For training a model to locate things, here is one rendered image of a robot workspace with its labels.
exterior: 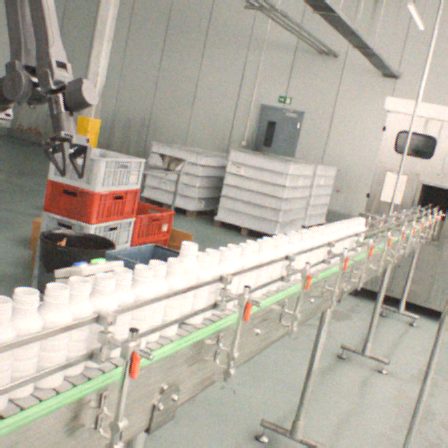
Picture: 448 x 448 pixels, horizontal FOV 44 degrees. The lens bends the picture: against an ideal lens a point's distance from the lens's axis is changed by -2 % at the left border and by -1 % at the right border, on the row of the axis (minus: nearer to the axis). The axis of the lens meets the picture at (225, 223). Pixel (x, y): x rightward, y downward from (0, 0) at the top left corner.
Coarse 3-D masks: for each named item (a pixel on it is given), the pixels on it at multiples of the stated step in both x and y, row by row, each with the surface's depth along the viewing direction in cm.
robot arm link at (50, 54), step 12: (36, 0) 137; (48, 0) 137; (36, 12) 137; (48, 12) 137; (36, 24) 137; (48, 24) 136; (36, 36) 137; (48, 36) 135; (36, 48) 137; (48, 48) 135; (60, 48) 138; (36, 60) 136; (48, 60) 134; (60, 60) 137; (36, 72) 136; (60, 72) 136
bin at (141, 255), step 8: (128, 248) 210; (136, 248) 214; (144, 248) 219; (152, 248) 225; (160, 248) 224; (168, 248) 223; (112, 256) 197; (120, 256) 207; (128, 256) 211; (136, 256) 216; (144, 256) 221; (152, 256) 226; (160, 256) 225; (168, 256) 223; (176, 256) 221; (128, 264) 194; (136, 264) 193; (144, 264) 223
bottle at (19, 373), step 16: (16, 288) 83; (32, 288) 84; (16, 304) 81; (32, 304) 82; (16, 320) 81; (32, 320) 82; (16, 336) 81; (16, 352) 81; (32, 352) 83; (16, 368) 82; (32, 368) 84; (32, 384) 85
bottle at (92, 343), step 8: (96, 280) 97; (104, 280) 97; (112, 280) 97; (96, 288) 97; (104, 288) 97; (112, 288) 98; (96, 296) 97; (104, 296) 97; (112, 296) 98; (96, 304) 96; (104, 304) 97; (112, 304) 98; (96, 312) 96; (96, 328) 97; (112, 328) 99; (96, 336) 97; (88, 344) 97; (96, 344) 98; (88, 352) 98; (96, 368) 99
